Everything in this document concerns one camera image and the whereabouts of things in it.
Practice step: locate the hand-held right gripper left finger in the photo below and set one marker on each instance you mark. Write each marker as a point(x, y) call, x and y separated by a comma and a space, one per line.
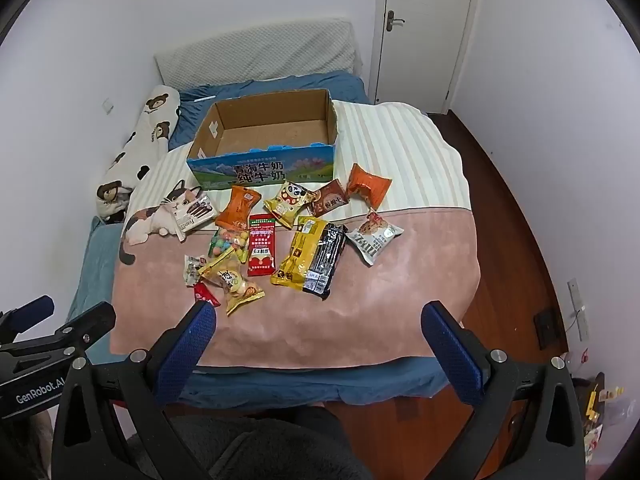
point(192, 342)

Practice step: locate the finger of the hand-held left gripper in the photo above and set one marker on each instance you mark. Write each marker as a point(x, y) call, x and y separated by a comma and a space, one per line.
point(87, 324)
point(32, 309)

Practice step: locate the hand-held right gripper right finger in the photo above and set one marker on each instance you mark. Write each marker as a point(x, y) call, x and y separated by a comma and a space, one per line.
point(450, 347)

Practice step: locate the white cookie snack packet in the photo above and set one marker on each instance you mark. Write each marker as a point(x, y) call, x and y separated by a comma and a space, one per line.
point(372, 237)

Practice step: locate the blue printed cardboard box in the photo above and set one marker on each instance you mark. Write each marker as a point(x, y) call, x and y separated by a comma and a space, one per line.
point(260, 170)

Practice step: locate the brown snack packet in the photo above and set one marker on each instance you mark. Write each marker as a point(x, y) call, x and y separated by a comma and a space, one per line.
point(327, 200)

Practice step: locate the small red snack packet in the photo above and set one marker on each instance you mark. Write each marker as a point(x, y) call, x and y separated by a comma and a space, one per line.
point(206, 294)

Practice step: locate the small white snack packet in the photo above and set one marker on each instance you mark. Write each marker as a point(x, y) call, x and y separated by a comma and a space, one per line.
point(192, 270)

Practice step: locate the yellow clear snack packet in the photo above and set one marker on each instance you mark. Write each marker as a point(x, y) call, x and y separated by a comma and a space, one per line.
point(235, 282)

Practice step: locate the pink striped cat blanket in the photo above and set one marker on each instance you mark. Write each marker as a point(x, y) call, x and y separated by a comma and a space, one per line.
point(400, 285)

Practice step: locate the black flat box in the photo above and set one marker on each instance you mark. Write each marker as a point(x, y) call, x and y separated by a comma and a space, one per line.
point(546, 330)

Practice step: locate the blue bed sheet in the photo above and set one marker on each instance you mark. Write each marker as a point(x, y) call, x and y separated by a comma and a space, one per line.
point(280, 387)

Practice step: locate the clear bag of colourful candy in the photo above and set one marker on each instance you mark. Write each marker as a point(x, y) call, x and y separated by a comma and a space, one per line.
point(230, 245)

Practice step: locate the white striped biscuit stick packet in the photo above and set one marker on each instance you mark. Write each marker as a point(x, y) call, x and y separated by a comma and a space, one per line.
point(192, 215)

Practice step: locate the white power strip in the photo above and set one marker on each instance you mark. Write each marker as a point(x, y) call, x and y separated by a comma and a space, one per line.
point(578, 310)

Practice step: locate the large yellow black snack packet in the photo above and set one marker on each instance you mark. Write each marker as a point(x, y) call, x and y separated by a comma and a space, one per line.
point(305, 255)

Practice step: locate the small orange snack packet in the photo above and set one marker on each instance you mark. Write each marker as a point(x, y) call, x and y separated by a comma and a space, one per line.
point(239, 207)

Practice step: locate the yellow panda snack packet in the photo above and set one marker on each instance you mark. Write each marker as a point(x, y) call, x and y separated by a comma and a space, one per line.
point(292, 200)

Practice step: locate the large orange snack packet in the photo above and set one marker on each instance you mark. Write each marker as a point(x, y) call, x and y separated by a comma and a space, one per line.
point(367, 185)

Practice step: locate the white bear print pillow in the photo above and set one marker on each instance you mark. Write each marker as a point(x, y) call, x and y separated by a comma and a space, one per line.
point(150, 130)

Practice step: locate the white thin stick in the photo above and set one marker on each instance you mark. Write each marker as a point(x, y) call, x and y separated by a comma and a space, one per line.
point(202, 98)

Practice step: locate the grey pillow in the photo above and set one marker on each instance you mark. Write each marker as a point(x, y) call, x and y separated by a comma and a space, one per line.
point(260, 52)

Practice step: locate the white door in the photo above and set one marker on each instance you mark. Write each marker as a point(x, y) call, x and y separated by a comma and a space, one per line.
point(425, 50)

